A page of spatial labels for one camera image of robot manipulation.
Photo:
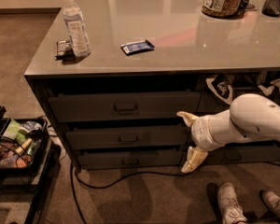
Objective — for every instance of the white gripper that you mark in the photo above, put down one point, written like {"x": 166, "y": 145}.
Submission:
{"x": 201, "y": 132}

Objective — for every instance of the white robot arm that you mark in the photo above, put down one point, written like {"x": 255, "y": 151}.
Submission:
{"x": 250, "y": 118}

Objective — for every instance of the grey drawer cabinet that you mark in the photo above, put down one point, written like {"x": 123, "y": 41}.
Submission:
{"x": 189, "y": 48}

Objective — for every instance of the left white sneaker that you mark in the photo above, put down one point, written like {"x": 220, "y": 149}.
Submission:
{"x": 231, "y": 211}

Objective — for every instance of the white sneaker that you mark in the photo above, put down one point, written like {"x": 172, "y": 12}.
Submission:
{"x": 231, "y": 211}
{"x": 272, "y": 201}

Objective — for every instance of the right white sneaker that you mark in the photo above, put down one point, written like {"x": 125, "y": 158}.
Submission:
{"x": 272, "y": 201}

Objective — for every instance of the blue snack packet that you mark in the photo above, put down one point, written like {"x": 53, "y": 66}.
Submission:
{"x": 137, "y": 47}

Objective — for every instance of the large popcorn kernel jar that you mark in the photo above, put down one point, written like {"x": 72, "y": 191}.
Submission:
{"x": 220, "y": 8}

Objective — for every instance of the clear plastic water bottle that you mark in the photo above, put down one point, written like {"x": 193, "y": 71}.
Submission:
{"x": 76, "y": 28}

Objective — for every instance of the green snack bag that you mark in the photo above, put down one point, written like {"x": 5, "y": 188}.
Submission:
{"x": 20, "y": 132}

